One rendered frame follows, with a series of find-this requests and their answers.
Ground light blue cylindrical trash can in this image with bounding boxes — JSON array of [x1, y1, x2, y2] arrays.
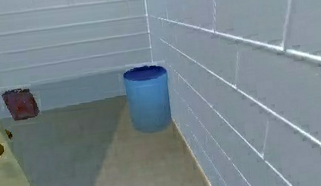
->
[[121, 62, 175, 136]]

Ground dark red flat object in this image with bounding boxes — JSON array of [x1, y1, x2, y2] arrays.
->
[[0, 86, 42, 123]]

